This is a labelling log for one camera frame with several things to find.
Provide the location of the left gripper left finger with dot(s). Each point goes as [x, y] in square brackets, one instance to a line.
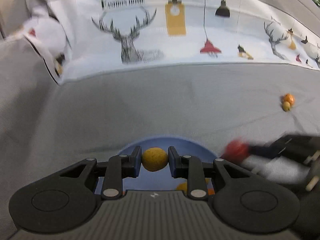
[119, 167]

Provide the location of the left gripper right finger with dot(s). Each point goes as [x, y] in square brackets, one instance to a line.
[191, 169]

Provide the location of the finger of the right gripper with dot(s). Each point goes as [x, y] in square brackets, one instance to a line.
[263, 151]

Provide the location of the yellow-green longan front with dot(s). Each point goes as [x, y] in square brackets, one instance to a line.
[182, 187]

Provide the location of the red fruit cluster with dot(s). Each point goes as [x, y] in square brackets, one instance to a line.
[236, 152]

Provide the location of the blue round plate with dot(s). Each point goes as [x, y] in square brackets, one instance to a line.
[162, 180]

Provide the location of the yellow-green longan cluster left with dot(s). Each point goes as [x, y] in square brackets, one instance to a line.
[286, 106]

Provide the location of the orange wrapped fruit cluster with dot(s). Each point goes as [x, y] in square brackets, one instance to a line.
[289, 98]

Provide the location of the grey printed sofa cover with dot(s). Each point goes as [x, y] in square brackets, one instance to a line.
[84, 78]

